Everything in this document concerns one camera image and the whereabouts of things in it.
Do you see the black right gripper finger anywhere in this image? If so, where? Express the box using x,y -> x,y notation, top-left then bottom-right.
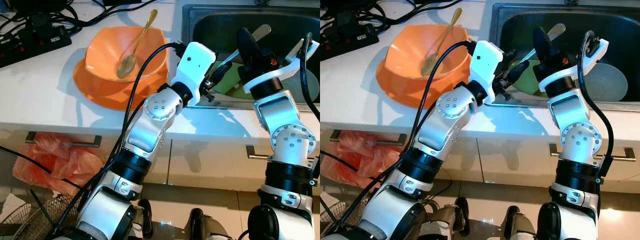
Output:
236,27 -> 263,76
532,26 -> 559,74

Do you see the silver metal spoon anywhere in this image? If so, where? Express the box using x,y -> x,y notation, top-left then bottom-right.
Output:
514,22 -> 568,66
217,24 -> 273,70

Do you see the gold metal spoon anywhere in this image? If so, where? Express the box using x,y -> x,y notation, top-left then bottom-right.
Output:
421,7 -> 463,77
116,9 -> 159,79

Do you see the orange plastic bowl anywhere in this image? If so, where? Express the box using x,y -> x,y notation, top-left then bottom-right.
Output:
387,24 -> 473,81
85,26 -> 169,83

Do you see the white kitchen cabinet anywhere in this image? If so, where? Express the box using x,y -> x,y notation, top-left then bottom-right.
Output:
0,125 -> 321,193
320,125 -> 640,193

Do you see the green plate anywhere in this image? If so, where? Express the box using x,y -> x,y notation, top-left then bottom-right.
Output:
207,60 -> 253,98
512,59 -> 546,96

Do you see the stainless steel sink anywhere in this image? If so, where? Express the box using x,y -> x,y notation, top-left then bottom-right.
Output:
487,2 -> 640,108
181,4 -> 321,111

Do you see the grey bowl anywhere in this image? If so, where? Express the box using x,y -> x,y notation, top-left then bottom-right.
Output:
295,67 -> 321,103
582,62 -> 628,102

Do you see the black power strip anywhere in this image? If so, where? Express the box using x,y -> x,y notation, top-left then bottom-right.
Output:
320,22 -> 379,56
0,25 -> 72,68

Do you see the orange plastic plate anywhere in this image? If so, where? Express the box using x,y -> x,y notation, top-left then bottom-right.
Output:
375,52 -> 471,110
72,55 -> 171,112

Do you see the orange plastic bag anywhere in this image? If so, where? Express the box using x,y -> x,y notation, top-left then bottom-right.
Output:
320,130 -> 401,193
12,132 -> 104,196

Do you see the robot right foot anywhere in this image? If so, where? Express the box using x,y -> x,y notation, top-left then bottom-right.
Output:
500,205 -> 546,240
185,207 -> 231,240

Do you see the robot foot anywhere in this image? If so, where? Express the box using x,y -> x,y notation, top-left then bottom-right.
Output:
500,205 -> 546,240
135,199 -> 153,238
185,207 -> 231,240
425,196 -> 471,240

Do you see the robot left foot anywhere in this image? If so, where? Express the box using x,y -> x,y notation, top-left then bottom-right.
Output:
425,196 -> 471,240
135,199 -> 153,238

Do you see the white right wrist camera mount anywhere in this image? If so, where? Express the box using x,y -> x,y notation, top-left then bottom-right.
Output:
537,39 -> 610,93
243,39 -> 320,92

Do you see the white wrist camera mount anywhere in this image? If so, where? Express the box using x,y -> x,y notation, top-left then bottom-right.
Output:
470,40 -> 504,104
537,39 -> 610,93
243,39 -> 320,92
171,42 -> 218,107

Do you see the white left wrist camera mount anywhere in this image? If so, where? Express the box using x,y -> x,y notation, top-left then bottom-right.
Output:
470,40 -> 504,104
171,42 -> 218,107

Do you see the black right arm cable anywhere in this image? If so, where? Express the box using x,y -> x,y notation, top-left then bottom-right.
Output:
298,32 -> 321,121
577,30 -> 615,178

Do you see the loose black floor cable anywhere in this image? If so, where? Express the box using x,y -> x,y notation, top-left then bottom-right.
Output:
0,145 -> 86,191
320,150 -> 381,181

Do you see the wire cage floor fan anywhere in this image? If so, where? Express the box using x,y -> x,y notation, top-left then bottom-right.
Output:
320,197 -> 371,236
0,195 -> 76,240

